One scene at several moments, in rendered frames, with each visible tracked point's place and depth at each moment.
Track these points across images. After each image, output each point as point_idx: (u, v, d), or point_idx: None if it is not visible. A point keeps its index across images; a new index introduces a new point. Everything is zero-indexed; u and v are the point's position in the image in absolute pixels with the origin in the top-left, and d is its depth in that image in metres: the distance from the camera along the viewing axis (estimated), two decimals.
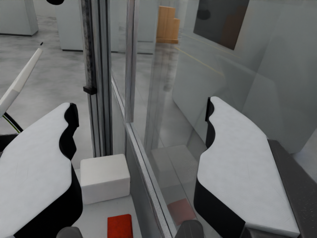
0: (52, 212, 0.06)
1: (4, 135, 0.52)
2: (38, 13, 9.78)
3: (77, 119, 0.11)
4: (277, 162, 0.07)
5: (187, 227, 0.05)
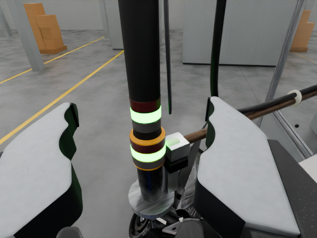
0: (52, 212, 0.06)
1: None
2: None
3: (77, 119, 0.11)
4: (277, 162, 0.07)
5: (187, 227, 0.05)
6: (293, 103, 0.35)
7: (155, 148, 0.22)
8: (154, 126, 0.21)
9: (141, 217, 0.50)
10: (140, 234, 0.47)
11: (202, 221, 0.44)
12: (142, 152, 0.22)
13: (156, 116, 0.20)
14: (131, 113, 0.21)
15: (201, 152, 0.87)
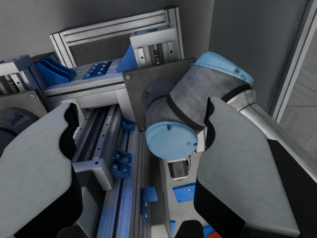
0: (52, 212, 0.06)
1: None
2: None
3: (77, 119, 0.11)
4: (277, 162, 0.07)
5: (187, 227, 0.05)
6: None
7: None
8: None
9: None
10: None
11: None
12: None
13: None
14: None
15: None
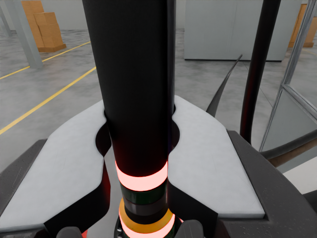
0: (80, 207, 0.06)
1: None
2: None
3: None
4: (237, 150, 0.07)
5: (187, 227, 0.05)
6: None
7: (160, 234, 0.14)
8: (158, 205, 0.13)
9: None
10: (120, 231, 0.33)
11: None
12: None
13: (161, 192, 0.12)
14: (120, 185, 0.13)
15: None
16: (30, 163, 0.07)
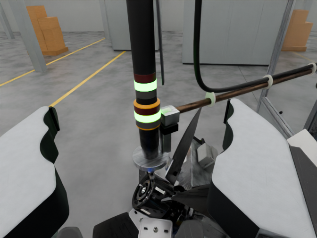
0: (37, 216, 0.06)
1: None
2: None
3: (57, 123, 0.11)
4: (298, 170, 0.06)
5: (187, 227, 0.05)
6: (266, 85, 0.43)
7: (153, 111, 0.30)
8: (152, 94, 0.29)
9: (142, 190, 0.58)
10: (135, 201, 0.59)
11: None
12: (143, 114, 0.30)
13: (153, 87, 0.28)
14: (135, 84, 0.28)
15: (197, 140, 0.94)
16: None
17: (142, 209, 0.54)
